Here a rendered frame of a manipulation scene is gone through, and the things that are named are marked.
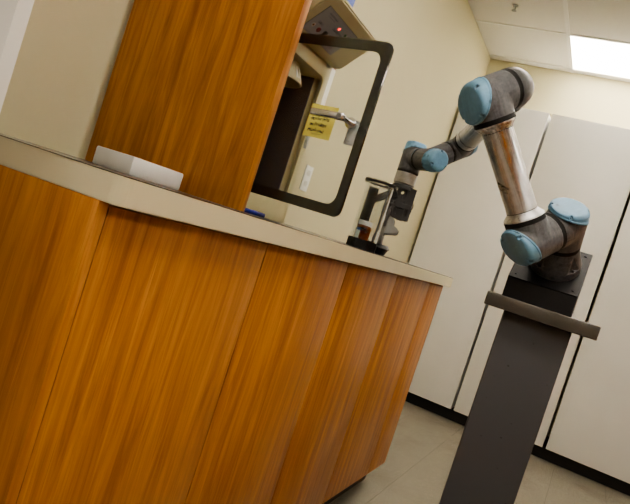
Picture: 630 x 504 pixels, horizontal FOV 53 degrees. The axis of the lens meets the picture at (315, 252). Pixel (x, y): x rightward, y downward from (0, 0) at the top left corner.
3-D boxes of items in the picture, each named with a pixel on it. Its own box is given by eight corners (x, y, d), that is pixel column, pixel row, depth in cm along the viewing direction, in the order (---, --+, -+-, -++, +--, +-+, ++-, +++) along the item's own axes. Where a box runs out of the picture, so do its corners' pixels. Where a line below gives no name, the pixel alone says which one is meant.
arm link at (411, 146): (416, 139, 213) (401, 139, 221) (406, 170, 214) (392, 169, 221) (433, 147, 217) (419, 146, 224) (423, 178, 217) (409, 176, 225)
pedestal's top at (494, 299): (583, 334, 208) (587, 322, 208) (596, 340, 177) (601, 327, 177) (487, 302, 217) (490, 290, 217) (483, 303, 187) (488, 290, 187)
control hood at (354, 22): (283, 20, 154) (295, -19, 154) (333, 69, 184) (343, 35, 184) (324, 27, 150) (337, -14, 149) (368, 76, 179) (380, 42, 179)
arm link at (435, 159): (455, 142, 207) (434, 141, 217) (427, 153, 203) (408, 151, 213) (459, 165, 209) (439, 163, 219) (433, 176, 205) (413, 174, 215)
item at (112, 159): (91, 162, 139) (96, 145, 139) (143, 179, 153) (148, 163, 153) (128, 174, 133) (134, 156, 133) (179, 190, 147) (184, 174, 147)
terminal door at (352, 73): (239, 188, 156) (289, 32, 155) (339, 219, 139) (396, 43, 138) (236, 187, 156) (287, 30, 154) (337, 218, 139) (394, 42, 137)
